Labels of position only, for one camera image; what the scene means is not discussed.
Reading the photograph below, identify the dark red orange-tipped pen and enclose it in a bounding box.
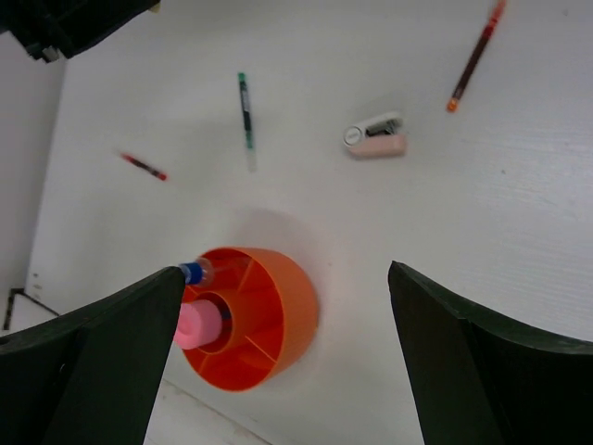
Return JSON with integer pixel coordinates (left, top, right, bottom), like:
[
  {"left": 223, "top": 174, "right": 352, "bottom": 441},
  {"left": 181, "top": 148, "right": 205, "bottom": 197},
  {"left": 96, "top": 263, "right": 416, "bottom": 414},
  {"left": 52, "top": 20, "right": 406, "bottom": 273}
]
[{"left": 447, "top": 0, "right": 507, "bottom": 113}]

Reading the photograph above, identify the pink-capped patterned bottle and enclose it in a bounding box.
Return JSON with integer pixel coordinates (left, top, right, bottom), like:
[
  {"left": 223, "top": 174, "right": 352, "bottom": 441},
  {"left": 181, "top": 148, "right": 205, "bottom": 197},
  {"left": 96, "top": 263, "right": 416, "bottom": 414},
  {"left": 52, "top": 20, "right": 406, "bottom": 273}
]
[{"left": 173, "top": 299, "right": 223, "bottom": 350}]

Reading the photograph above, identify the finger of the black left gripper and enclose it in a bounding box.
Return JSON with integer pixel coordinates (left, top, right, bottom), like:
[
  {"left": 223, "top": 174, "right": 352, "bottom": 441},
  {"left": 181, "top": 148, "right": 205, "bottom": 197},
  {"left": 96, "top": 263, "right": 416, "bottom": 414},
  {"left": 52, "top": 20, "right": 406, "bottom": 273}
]
[{"left": 1, "top": 0, "right": 160, "bottom": 63}]

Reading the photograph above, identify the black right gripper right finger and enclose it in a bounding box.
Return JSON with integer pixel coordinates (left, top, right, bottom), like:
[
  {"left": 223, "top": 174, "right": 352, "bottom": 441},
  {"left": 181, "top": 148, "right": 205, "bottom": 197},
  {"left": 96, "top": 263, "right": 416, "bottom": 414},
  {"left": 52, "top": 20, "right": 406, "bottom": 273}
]
[{"left": 388, "top": 262, "right": 592, "bottom": 444}]

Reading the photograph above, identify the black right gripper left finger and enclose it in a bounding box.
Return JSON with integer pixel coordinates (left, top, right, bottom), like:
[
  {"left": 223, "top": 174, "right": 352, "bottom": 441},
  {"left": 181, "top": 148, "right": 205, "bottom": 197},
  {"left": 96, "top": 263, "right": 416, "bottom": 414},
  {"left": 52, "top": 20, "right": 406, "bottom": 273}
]
[{"left": 1, "top": 267, "right": 185, "bottom": 444}]

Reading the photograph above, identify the orange round organizer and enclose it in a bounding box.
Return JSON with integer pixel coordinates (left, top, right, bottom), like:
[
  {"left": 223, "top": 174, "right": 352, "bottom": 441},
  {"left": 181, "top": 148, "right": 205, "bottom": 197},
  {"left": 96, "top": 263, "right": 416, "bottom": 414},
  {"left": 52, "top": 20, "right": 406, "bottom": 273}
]
[{"left": 178, "top": 248, "right": 319, "bottom": 392}]

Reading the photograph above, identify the red gel pen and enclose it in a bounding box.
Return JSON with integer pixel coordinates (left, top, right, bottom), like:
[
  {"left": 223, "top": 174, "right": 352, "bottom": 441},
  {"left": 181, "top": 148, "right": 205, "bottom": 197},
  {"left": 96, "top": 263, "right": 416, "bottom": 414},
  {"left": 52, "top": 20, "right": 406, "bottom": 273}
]
[{"left": 120, "top": 153, "right": 168, "bottom": 181}]

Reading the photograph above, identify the green gel pen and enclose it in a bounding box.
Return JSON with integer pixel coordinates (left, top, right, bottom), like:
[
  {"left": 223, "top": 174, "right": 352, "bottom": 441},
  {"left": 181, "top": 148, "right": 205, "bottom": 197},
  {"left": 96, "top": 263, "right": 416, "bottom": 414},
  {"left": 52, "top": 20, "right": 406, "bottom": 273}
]
[{"left": 237, "top": 72, "right": 257, "bottom": 172}]

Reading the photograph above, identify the pink white mini stapler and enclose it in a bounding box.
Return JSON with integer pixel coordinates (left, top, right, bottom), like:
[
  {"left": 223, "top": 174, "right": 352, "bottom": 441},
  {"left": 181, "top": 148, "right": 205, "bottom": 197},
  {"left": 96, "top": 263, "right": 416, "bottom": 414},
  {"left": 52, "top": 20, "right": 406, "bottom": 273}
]
[{"left": 343, "top": 111, "right": 407, "bottom": 159}]

